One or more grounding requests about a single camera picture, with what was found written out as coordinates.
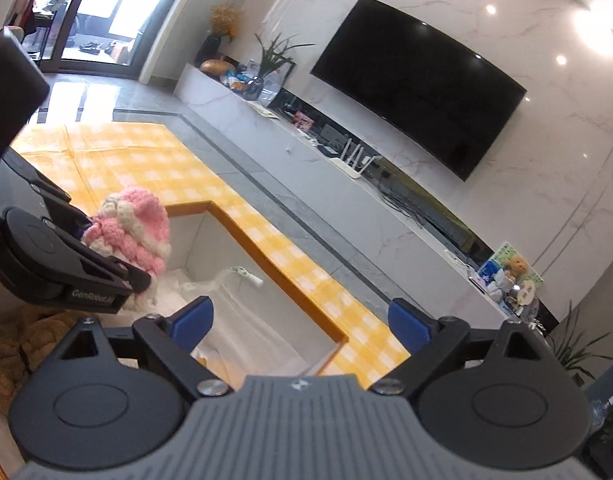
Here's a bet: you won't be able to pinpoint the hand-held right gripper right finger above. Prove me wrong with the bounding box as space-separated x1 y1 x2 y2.
371 297 556 396

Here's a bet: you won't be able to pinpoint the dark shoes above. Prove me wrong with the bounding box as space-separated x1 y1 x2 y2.
77 39 116 55

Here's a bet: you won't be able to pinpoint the white sheer cloth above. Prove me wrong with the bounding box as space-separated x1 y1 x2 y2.
129 267 338 386

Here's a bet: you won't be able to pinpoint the green plant in glass vase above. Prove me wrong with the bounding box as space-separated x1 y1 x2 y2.
245 32 318 102

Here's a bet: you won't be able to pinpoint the pink and white knitted hat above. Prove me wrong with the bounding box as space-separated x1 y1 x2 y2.
82 186 172 277

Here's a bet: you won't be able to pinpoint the blue water jug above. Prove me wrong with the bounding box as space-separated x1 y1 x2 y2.
587 394 613 438

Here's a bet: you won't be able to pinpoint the potted snake plant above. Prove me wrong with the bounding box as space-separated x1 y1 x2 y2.
545 299 613 387

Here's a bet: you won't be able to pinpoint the white storage box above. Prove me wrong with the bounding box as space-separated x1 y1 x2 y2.
136 199 349 387

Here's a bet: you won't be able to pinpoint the green and blue gift box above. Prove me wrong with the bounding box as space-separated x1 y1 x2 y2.
473 240 545 307

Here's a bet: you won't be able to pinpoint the snack packets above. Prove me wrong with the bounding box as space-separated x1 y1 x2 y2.
221 69 250 92

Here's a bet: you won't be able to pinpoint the small white sock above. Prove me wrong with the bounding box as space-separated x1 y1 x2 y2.
220 265 263 289

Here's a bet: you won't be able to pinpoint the golden round ornament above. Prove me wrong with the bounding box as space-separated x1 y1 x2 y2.
198 58 236 77

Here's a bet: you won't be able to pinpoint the white marble television console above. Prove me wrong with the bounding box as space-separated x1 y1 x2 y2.
173 62 558 332

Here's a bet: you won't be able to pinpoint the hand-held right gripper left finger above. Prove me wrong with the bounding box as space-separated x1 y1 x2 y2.
50 295 233 399

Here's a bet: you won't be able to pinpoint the black cables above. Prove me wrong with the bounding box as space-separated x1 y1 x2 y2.
379 179 438 227

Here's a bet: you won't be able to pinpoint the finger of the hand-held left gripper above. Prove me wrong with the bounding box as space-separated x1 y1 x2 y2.
55 229 156 298
0 149 93 239

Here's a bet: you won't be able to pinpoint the brown teddy bear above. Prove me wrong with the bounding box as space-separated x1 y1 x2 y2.
503 254 530 281

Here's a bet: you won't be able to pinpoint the yellow checkered tablecloth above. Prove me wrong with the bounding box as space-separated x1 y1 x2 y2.
8 122 413 392

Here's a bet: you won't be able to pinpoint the white router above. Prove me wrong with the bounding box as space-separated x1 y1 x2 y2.
329 134 378 181

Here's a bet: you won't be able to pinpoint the black curved television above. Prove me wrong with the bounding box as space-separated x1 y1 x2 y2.
310 0 529 183

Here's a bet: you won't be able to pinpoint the brown fuzzy cloth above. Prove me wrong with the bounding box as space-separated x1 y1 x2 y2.
0 306 87 413

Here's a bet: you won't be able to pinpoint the yellow flowers in blue vase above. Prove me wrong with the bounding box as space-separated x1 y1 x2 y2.
195 2 240 69

